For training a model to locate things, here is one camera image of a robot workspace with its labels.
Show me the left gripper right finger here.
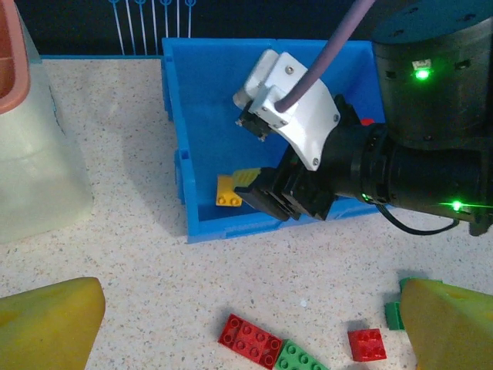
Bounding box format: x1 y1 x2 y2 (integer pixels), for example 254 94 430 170
400 277 493 370

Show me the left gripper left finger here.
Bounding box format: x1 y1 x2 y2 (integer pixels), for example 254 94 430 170
0 276 107 370

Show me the yellow lego brick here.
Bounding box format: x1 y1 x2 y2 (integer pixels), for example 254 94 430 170
214 173 244 210

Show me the small red lego brick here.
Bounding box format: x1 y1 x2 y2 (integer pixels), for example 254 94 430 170
347 328 388 362

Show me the blue three-compartment bin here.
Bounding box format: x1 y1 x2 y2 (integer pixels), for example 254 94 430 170
161 37 390 244

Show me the white holder with pink rim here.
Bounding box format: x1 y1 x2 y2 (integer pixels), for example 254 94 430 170
0 0 96 244

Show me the thin black cable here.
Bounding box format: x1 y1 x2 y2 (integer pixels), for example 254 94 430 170
379 203 461 237

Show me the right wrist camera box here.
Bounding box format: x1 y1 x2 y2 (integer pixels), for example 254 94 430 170
233 49 342 173

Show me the purple cable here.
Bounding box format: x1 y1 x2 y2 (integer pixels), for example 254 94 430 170
275 0 377 115

